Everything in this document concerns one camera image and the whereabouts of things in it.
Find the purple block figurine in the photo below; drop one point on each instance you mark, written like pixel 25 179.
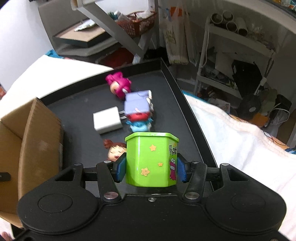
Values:
pixel 138 110

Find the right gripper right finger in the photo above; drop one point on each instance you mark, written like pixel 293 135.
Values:
pixel 194 174

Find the red-haired girl figurine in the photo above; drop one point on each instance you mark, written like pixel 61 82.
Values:
pixel 115 150

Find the brown cardboard box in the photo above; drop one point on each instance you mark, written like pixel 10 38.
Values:
pixel 31 153

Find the pink hooded figurine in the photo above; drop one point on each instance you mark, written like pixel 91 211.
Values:
pixel 118 84

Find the green tin container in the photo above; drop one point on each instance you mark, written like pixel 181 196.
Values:
pixel 151 159

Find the white power adapter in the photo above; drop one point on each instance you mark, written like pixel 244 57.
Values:
pixel 108 120

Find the black shallow tray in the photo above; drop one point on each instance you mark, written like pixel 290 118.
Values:
pixel 76 103

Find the white cloth tablecover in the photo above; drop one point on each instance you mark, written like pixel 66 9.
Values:
pixel 238 143

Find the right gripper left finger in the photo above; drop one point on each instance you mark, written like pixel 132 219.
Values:
pixel 108 174

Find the grey chair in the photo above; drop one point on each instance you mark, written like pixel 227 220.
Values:
pixel 60 21

